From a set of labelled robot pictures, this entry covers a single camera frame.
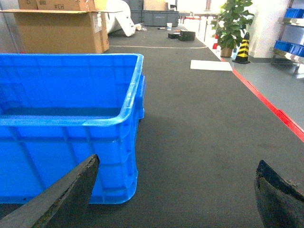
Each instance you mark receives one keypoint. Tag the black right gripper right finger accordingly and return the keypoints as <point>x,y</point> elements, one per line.
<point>278,202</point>

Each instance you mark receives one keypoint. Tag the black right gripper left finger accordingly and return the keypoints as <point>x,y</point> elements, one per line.
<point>62,205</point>

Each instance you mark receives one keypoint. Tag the large blue plastic crate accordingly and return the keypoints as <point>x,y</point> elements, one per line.
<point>58,109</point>

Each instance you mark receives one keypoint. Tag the steel shelf with blue bins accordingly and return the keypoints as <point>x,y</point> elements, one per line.
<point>286,52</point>

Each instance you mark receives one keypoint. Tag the large open cardboard box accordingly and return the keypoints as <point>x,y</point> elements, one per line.
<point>61,31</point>

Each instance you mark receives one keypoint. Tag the yellow black traffic cone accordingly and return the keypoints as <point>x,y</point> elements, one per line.
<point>243,53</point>

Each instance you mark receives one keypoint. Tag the white flat board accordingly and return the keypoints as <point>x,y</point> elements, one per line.
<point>210,65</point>

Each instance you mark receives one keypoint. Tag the potted green plant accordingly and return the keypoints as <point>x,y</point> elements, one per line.
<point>230,24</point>

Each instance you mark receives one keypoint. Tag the black boxes on floor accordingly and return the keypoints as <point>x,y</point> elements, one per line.
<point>182,35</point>

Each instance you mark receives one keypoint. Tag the white plastic roll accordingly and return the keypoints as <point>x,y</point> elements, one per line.
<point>119,17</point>

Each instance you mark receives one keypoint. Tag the grey plastic crate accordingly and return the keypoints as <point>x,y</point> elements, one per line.
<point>155,18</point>

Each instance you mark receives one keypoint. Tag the white paper cup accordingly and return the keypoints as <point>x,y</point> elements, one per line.
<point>169,26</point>

